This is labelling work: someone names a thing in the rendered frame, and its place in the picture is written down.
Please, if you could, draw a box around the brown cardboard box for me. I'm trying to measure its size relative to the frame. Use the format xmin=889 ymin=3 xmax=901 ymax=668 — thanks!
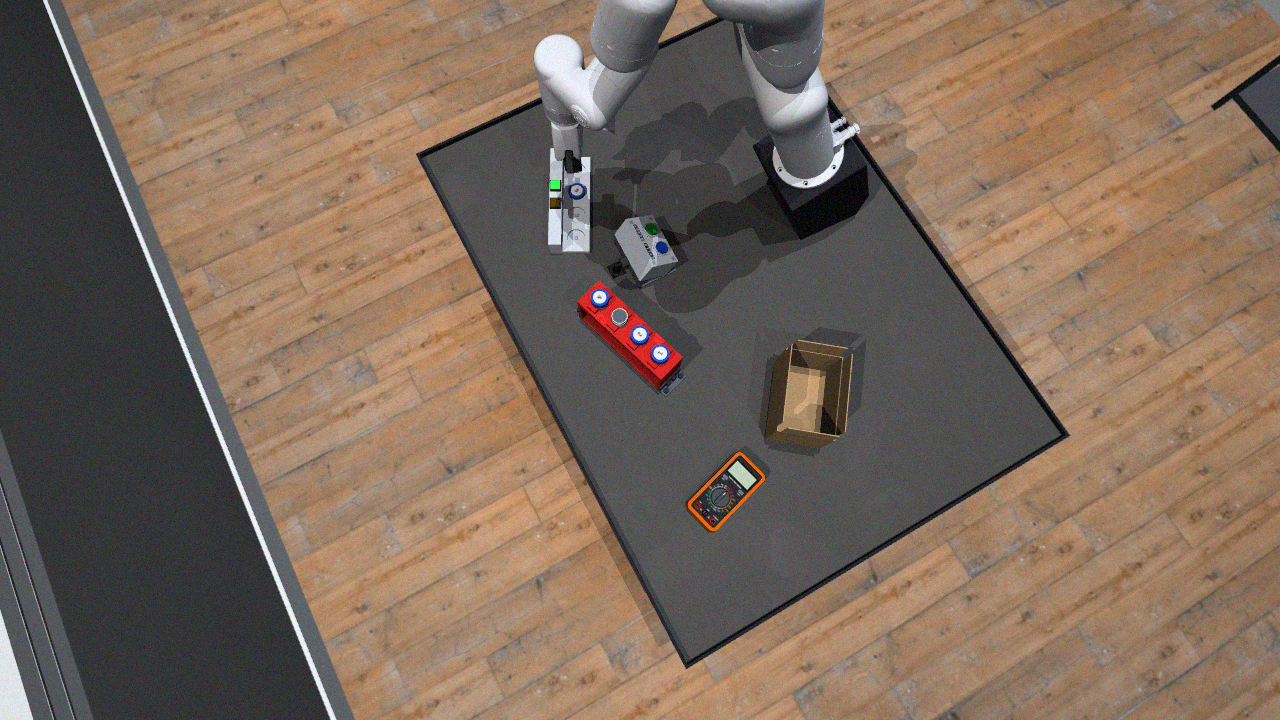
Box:
xmin=765 ymin=340 xmax=852 ymax=448

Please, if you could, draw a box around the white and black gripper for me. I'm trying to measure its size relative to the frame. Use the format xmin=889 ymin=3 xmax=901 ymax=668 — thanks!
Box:
xmin=545 ymin=113 xmax=582 ymax=174

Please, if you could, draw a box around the orange digital multimeter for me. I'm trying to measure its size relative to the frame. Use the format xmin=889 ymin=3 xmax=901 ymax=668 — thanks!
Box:
xmin=686 ymin=452 xmax=765 ymax=532

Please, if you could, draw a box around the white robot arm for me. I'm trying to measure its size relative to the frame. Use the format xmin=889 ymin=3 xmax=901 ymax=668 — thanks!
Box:
xmin=534 ymin=0 xmax=860 ymax=190

